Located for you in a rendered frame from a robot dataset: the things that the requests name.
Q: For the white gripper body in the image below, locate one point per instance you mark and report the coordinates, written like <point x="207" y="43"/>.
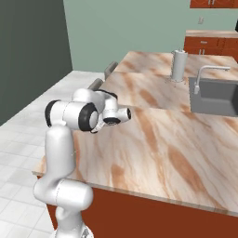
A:
<point x="98" y="126"/>

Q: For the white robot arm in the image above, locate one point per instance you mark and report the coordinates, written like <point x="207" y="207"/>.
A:
<point x="57" y="145"/>

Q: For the red-brown island cabinet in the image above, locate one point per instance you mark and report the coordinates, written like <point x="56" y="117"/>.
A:
<point x="161" y="217"/>

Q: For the white paper towel roll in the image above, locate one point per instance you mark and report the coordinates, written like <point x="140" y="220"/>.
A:
<point x="179" y="65"/>

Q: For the silver sink tap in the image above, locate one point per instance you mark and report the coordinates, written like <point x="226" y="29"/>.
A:
<point x="202" y="72"/>

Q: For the grey sink basin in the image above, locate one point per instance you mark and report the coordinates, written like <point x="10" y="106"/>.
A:
<point x="214" y="96"/>

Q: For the red-brown base cupboard run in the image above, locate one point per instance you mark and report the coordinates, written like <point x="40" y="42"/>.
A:
<point x="210" y="43"/>

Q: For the black appliance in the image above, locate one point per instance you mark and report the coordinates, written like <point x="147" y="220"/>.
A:
<point x="236" y="26"/>

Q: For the white wall socket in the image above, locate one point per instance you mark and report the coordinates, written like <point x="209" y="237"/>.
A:
<point x="200" y="20"/>

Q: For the red-brown wall cupboard run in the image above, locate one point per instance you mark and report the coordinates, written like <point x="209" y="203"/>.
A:
<point x="214" y="3"/>

